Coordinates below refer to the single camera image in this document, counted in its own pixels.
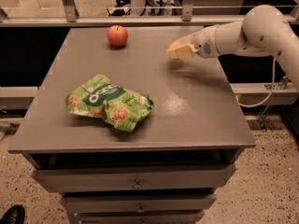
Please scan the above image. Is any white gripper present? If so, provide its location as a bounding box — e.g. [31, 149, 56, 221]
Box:
[167, 25, 219, 60]

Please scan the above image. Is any small orange fruit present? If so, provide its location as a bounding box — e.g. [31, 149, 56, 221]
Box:
[169, 41, 181, 49]

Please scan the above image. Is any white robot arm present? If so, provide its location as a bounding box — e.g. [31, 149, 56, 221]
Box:
[166, 5, 299, 90]

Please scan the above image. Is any green rice chip bag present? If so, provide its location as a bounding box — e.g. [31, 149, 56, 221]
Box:
[65, 75, 154, 133]

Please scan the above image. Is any red apple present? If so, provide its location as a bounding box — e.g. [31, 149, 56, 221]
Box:
[107, 25, 128, 48]

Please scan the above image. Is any grey drawer cabinet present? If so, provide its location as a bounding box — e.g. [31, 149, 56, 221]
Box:
[10, 27, 254, 224]

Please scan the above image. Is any top grey drawer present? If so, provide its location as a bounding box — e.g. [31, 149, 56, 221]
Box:
[32, 164, 236, 193]

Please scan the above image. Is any grey drawer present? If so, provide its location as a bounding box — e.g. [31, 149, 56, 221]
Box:
[78, 210, 204, 224]
[61, 194, 216, 214]
[32, 164, 236, 193]

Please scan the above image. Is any middle grey drawer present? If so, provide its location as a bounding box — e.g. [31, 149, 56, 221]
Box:
[61, 194, 216, 214]

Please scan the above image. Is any bottom grey drawer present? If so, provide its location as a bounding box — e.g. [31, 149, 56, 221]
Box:
[78, 210, 204, 224]

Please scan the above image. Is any black shoe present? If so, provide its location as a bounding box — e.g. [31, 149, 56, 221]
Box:
[0, 205, 25, 224]

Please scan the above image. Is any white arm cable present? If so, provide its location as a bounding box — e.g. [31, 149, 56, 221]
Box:
[236, 58, 278, 108]

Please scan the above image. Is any metal railing frame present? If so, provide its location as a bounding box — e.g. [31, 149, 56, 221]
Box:
[0, 0, 299, 27]

